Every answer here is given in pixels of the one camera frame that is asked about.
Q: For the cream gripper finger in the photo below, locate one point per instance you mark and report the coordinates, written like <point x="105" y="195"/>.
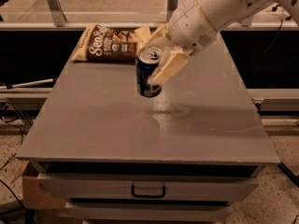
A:
<point x="173" y="60"/>
<point x="160" y="38"/>

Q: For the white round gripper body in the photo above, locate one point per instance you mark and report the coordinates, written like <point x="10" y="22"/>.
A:
<point x="190" y="27"/>

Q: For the blue pepsi can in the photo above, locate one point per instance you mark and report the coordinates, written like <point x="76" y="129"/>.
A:
<point x="147" y="60"/>

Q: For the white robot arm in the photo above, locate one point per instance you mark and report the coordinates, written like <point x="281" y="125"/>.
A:
<point x="222" y="13"/>

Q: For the brown chip bag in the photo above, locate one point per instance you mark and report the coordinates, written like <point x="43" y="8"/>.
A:
<point x="102" y="44"/>

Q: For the grey drawer cabinet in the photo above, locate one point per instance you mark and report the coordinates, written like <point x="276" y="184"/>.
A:
<point x="203" y="123"/>

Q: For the metal rod with black tip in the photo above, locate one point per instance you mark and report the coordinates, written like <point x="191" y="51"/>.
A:
<point x="28" y="84"/>

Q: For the grey top drawer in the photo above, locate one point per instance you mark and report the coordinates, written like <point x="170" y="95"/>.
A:
<point x="118" y="187"/>

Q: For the grey drawer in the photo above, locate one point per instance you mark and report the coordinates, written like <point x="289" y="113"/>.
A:
<point x="149" y="212"/>
<point x="118" y="187"/>

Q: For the grey lower drawer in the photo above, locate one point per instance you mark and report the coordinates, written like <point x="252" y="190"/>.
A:
<point x="149" y="212"/>

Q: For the cardboard box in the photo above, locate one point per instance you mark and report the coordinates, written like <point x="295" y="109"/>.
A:
<point x="33" y="195"/>

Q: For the black drawer handle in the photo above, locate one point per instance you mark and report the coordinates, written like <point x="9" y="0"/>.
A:
<point x="148" y="192"/>

